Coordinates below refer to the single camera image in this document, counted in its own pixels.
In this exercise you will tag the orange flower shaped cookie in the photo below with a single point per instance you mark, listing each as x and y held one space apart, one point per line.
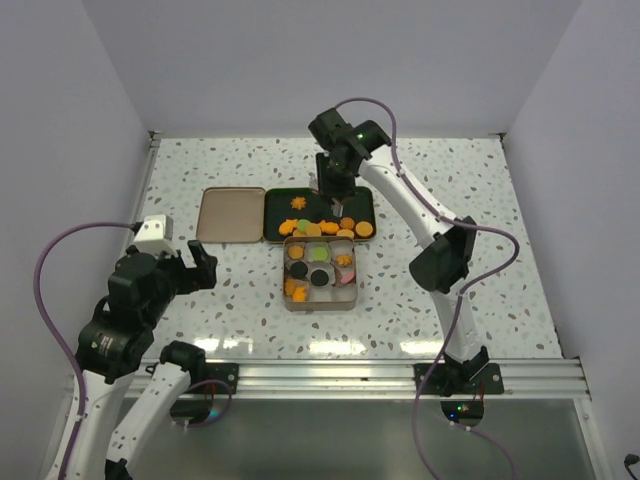
347 223

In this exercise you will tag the gold cookie tin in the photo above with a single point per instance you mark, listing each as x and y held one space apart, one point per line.
321 275

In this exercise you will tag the black sandwich cookie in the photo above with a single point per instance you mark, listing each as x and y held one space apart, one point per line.
319 278
298 270

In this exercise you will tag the orange round flower cookie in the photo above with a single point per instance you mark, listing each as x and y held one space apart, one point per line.
296 252

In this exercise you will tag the dark green tray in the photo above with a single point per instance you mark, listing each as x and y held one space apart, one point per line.
277 209

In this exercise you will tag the metal tongs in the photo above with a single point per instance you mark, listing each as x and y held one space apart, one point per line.
330 190

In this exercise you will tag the white paper cupcake liners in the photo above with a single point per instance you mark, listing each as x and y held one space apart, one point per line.
325 295

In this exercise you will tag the tan dotted cookie right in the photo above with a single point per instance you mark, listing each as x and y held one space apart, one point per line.
364 229

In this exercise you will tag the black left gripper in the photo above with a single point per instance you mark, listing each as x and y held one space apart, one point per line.
205 264

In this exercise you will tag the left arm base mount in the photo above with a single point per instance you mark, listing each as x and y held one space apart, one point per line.
227 372

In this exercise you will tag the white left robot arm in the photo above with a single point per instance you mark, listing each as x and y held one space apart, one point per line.
98 440

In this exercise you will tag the orange swirl star cookie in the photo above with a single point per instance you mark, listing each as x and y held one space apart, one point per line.
298 203

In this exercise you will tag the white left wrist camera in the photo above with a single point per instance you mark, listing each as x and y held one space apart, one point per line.
155 236

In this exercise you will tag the gold tin lid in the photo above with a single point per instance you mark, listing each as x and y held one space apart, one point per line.
231 215

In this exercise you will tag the tan dotted round cookie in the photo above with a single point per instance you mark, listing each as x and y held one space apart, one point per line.
313 230

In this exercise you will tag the green cookie under black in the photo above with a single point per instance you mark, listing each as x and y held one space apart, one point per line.
302 224

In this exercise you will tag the pink sandwich cookie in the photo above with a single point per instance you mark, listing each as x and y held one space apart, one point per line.
347 278

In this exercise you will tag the green macaron cookie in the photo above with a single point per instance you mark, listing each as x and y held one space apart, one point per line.
319 254

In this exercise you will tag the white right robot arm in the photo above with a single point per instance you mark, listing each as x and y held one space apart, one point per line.
365 151

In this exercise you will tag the aluminium front rail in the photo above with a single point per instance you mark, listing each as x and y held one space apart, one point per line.
399 380

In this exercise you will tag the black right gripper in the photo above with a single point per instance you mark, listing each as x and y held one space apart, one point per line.
328 188

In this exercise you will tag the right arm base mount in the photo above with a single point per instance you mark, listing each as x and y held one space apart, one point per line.
444 381

